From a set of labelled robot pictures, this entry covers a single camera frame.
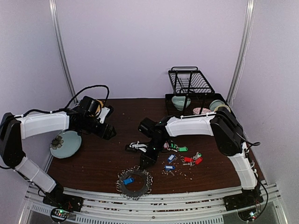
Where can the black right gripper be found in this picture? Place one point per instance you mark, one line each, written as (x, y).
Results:
(150, 154)

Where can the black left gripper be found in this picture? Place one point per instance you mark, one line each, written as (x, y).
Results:
(101, 133)

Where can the blue key tag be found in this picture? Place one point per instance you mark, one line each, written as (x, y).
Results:
(171, 158)
(169, 169)
(128, 181)

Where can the metal disc with key rings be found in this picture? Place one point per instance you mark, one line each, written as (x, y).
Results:
(142, 186)

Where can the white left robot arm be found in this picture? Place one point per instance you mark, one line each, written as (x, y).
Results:
(16, 130)

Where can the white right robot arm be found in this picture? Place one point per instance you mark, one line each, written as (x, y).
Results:
(229, 138)

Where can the yellow dotted plate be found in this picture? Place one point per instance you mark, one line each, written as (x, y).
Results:
(100, 105)

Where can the mixed colour key tag bunch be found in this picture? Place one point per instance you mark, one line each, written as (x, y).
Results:
(170, 146)

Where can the light blue plate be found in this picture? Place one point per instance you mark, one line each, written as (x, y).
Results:
(65, 144)

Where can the green key tag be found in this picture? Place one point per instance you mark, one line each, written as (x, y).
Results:
(182, 149)

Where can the red key tag bunch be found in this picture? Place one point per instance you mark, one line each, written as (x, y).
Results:
(192, 161)

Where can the celadon green bowl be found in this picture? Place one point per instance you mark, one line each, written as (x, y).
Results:
(180, 101)

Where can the pink patterned bowl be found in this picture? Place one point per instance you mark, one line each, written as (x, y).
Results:
(200, 111)

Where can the pale green bowl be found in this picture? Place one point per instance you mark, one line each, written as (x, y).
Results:
(214, 104)

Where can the yellow flower plate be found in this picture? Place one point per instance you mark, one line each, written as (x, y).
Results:
(222, 106)

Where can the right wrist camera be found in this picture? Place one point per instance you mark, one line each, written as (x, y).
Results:
(137, 146)

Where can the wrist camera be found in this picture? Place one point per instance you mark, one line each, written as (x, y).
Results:
(88, 106)
(137, 146)

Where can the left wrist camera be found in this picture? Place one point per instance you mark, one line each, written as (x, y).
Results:
(88, 106)

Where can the black wire dish rack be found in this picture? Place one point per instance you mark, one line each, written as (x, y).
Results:
(191, 85)

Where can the aluminium front rail base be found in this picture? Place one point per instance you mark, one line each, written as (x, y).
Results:
(206, 207)

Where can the left aluminium frame post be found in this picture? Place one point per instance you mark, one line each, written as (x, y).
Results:
(59, 40)

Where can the aluminium frame post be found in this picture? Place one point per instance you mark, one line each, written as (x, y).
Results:
(247, 28)
(59, 40)

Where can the right aluminium frame post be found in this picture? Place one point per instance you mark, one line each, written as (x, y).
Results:
(247, 28)

